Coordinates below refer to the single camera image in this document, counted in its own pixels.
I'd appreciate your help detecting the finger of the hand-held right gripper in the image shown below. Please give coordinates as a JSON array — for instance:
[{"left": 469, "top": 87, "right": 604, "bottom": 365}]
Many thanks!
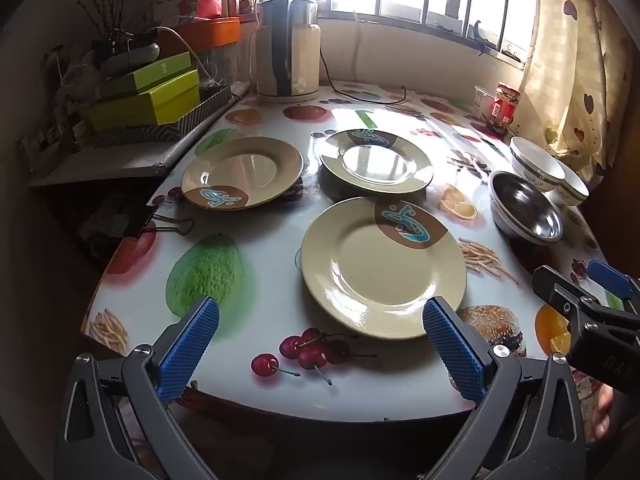
[
  {"left": 531, "top": 265, "right": 601, "bottom": 328},
  {"left": 587, "top": 259, "right": 640, "bottom": 311}
]

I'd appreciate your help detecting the chevron patterned tray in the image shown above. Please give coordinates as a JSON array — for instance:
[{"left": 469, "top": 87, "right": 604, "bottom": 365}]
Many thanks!
[{"left": 87, "top": 84, "right": 233, "bottom": 148}]

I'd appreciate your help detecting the food print tablecloth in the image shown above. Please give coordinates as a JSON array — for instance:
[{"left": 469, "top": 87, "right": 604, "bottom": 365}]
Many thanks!
[{"left": 82, "top": 80, "right": 626, "bottom": 423}]

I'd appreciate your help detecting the white electric kettle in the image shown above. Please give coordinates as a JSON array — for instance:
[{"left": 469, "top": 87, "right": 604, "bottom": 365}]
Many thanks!
[{"left": 255, "top": 0, "right": 322, "bottom": 103}]

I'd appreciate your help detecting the person's right hand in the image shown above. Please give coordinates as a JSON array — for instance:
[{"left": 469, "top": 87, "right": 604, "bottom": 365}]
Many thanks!
[{"left": 590, "top": 385, "right": 617, "bottom": 443}]

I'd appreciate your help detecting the black binder clip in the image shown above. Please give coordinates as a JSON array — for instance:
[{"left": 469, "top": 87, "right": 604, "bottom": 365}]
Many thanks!
[{"left": 122, "top": 207, "right": 196, "bottom": 238}]

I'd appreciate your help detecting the glass jar red label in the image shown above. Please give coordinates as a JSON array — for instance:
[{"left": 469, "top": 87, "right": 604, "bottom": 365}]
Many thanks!
[{"left": 489, "top": 82, "right": 522, "bottom": 128}]

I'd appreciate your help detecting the black window clamp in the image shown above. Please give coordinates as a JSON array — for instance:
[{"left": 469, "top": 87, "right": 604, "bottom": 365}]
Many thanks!
[{"left": 469, "top": 19, "right": 490, "bottom": 57}]

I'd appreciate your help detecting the white wall cable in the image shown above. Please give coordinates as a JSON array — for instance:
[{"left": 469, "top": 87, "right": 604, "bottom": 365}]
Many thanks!
[{"left": 350, "top": 7, "right": 365, "bottom": 83}]

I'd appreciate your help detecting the grey oblong device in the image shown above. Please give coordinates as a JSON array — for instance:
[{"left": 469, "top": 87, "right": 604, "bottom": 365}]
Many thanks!
[{"left": 100, "top": 42, "right": 161, "bottom": 78}]

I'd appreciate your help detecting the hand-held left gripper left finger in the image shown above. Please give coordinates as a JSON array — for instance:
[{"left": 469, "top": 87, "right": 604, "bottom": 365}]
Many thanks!
[{"left": 54, "top": 296, "right": 221, "bottom": 480}]

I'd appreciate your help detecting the beige plate brown patch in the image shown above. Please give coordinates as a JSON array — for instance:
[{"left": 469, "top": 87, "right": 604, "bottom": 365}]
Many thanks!
[
  {"left": 300, "top": 196, "right": 468, "bottom": 340},
  {"left": 319, "top": 129, "right": 434, "bottom": 194},
  {"left": 181, "top": 136, "right": 304, "bottom": 212}
]

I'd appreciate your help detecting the cream heart print curtain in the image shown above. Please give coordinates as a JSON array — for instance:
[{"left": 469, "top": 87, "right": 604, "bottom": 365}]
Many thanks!
[{"left": 515, "top": 0, "right": 631, "bottom": 176}]

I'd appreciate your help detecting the stainless steel bowl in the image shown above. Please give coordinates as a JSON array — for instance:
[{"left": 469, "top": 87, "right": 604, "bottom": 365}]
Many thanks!
[{"left": 488, "top": 171, "right": 566, "bottom": 247}]

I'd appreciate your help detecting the dark vase with twigs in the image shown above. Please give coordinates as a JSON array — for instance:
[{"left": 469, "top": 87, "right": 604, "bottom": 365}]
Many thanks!
[{"left": 57, "top": 0, "right": 133, "bottom": 61}]

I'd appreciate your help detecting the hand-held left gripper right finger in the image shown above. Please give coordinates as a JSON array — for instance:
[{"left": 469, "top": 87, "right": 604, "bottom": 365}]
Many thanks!
[{"left": 422, "top": 296, "right": 587, "bottom": 480}]

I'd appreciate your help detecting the orange box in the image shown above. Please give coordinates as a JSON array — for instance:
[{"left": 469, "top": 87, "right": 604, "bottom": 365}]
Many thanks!
[{"left": 172, "top": 16, "right": 242, "bottom": 56}]

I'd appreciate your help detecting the black power cable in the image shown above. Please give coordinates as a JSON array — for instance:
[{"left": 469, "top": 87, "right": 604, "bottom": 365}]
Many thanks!
[{"left": 318, "top": 50, "right": 408, "bottom": 107}]

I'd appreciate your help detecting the small green box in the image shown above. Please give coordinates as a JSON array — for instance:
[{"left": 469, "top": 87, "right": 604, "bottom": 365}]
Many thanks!
[{"left": 100, "top": 51, "right": 193, "bottom": 98}]

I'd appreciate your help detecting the crumpled plastic bag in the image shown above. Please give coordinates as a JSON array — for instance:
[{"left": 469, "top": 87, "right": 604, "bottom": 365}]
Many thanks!
[{"left": 54, "top": 42, "right": 108, "bottom": 126}]

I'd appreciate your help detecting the white blue-striped bowl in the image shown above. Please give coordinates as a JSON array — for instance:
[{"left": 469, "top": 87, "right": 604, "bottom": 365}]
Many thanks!
[
  {"left": 509, "top": 136, "right": 567, "bottom": 193},
  {"left": 547, "top": 162, "right": 591, "bottom": 207}
]

